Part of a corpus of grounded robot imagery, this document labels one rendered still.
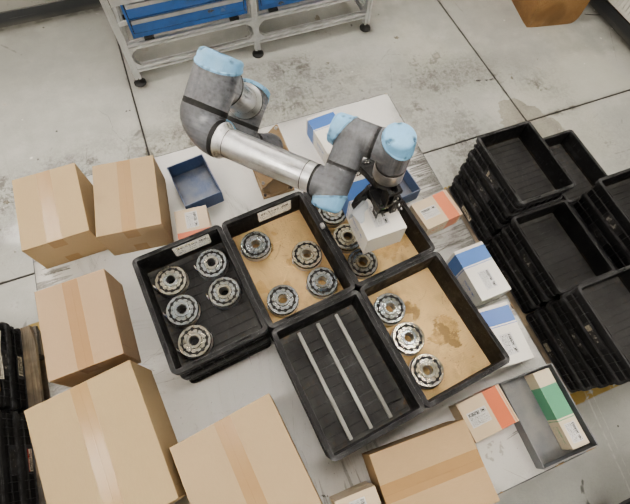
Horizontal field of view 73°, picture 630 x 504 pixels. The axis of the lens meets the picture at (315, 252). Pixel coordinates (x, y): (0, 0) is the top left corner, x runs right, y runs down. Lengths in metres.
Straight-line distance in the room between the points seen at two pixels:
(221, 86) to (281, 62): 2.17
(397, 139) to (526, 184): 1.42
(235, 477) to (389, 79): 2.66
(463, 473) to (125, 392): 0.98
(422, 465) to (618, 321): 1.17
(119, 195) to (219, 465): 0.97
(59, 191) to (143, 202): 0.30
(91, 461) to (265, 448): 0.46
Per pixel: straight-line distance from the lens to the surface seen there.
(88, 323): 1.51
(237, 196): 1.75
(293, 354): 1.37
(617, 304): 2.22
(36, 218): 1.75
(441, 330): 1.46
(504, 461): 1.61
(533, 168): 2.37
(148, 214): 1.60
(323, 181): 0.97
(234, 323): 1.41
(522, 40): 3.84
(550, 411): 1.64
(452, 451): 1.39
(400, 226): 1.20
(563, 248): 2.34
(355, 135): 0.96
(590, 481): 2.56
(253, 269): 1.46
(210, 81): 1.11
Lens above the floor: 2.18
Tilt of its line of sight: 66 degrees down
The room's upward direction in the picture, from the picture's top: 4 degrees clockwise
